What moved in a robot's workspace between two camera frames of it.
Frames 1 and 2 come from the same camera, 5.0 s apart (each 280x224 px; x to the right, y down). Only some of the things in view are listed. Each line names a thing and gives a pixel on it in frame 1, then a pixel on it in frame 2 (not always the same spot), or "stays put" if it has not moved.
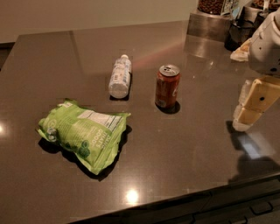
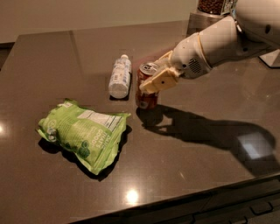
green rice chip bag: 94,136 stays put
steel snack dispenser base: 208,25 stays put
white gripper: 266,52 -> 187,56
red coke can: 167,85 -> 146,100
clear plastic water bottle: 119,83 stays put
